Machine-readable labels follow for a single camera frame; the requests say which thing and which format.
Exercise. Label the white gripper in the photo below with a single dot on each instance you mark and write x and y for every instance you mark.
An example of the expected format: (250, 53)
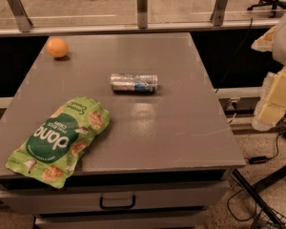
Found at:
(270, 107)

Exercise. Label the silver redbull can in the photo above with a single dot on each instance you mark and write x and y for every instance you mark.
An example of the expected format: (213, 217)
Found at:
(134, 82)

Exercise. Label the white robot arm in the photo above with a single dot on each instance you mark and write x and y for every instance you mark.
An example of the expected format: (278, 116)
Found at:
(271, 107)

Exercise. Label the grey drawer cabinet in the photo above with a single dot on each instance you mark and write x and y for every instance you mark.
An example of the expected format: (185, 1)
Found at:
(173, 149)

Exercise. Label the orange fruit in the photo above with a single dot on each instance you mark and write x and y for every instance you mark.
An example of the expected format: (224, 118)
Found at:
(57, 48)

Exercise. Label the green rice chips bag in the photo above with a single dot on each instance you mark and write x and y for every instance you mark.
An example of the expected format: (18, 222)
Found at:
(51, 153)

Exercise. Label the right metal railing bracket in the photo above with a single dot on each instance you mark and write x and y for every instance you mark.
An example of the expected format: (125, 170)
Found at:
(218, 14)

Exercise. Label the metal railing bracket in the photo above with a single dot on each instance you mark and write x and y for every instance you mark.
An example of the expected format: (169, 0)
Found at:
(142, 14)
(218, 14)
(23, 22)

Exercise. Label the middle metal railing bracket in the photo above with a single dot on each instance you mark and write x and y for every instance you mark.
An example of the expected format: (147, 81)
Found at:
(142, 14)

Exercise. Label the black drawer handle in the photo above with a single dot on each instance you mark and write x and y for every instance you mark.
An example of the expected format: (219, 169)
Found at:
(117, 203)

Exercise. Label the left metal railing bracket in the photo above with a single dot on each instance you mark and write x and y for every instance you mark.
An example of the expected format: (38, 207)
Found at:
(23, 22)

